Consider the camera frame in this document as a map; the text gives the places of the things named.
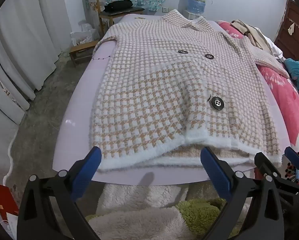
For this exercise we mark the black bag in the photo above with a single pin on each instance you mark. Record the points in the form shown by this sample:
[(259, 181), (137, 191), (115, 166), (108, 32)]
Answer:
[(119, 4)]

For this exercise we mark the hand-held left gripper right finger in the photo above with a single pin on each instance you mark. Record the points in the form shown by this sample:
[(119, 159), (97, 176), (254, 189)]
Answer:
[(215, 175)]

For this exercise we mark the cream cloth hanging on door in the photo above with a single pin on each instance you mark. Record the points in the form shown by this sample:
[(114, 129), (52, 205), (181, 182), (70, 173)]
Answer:
[(291, 28)]

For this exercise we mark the wooden chair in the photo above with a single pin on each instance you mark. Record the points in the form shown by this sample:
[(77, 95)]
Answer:
[(129, 11)]

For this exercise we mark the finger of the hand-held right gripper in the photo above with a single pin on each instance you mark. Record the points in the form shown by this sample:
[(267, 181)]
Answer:
[(267, 166), (293, 155)]

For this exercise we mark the red paper bag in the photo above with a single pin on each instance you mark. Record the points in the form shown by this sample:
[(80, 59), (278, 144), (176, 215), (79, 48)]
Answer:
[(4, 197)]

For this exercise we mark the white fluffy garment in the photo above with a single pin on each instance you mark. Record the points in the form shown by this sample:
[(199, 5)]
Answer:
[(139, 225)]

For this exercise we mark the white curtain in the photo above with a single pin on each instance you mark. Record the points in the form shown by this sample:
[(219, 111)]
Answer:
[(22, 42)]

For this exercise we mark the blue water bottle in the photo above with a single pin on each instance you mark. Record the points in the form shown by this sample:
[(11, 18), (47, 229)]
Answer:
[(197, 1)]

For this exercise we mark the brown wooden door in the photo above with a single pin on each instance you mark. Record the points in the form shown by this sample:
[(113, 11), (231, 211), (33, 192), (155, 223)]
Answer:
[(293, 42)]

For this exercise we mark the red floral blanket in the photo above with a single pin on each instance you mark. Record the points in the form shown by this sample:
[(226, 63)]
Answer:
[(284, 92)]

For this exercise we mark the white water dispenser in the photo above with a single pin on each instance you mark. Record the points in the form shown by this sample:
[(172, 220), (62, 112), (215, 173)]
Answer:
[(189, 15)]

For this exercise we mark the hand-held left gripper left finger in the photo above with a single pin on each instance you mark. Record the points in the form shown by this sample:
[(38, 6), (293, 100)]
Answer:
[(85, 175)]

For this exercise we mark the beige clothes pile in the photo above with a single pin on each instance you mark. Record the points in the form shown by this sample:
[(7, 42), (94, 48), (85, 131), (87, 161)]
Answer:
[(254, 33)]

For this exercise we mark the beige white houndstooth knit coat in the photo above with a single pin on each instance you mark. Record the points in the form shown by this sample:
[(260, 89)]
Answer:
[(164, 80)]

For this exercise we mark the white wall socket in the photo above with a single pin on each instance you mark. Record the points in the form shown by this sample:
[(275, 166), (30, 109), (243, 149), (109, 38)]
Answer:
[(165, 9)]

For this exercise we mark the small wooden stool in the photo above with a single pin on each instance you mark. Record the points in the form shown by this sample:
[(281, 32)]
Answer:
[(83, 47)]

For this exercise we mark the green fluffy garment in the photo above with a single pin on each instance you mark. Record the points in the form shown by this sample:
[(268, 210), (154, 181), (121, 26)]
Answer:
[(197, 212)]

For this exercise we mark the white plastic bag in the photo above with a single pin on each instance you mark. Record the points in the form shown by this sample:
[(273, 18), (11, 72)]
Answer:
[(85, 33)]

